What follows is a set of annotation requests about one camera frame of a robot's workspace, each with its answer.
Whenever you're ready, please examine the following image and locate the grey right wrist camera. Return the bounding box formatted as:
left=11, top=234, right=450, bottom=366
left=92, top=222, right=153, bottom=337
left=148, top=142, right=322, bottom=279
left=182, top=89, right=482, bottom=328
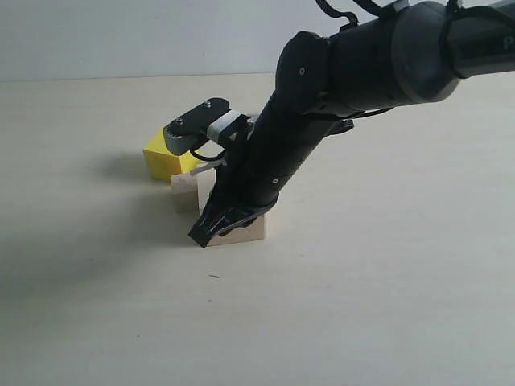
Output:
left=163, top=97, right=251, bottom=156

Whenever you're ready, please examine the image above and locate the large wooden cube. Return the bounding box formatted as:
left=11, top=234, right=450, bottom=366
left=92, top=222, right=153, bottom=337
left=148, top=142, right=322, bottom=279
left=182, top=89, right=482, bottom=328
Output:
left=196, top=168, right=268, bottom=247

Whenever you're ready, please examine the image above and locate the small wooden cube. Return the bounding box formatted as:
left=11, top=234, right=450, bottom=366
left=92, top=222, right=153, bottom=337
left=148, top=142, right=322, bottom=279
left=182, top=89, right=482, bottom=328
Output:
left=171, top=170, right=216, bottom=214

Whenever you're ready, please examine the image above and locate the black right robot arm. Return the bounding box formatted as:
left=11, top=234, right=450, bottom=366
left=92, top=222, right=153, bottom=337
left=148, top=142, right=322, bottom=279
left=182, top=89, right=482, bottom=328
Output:
left=189, top=1, right=514, bottom=246

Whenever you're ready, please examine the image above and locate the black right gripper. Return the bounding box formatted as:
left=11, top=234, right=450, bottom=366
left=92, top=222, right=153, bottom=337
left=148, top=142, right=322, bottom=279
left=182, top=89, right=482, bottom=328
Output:
left=188, top=31, right=354, bottom=248

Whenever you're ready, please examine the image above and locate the yellow cube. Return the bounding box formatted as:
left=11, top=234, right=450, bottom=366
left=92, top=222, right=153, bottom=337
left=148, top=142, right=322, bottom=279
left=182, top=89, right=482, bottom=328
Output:
left=142, top=128, right=200, bottom=183

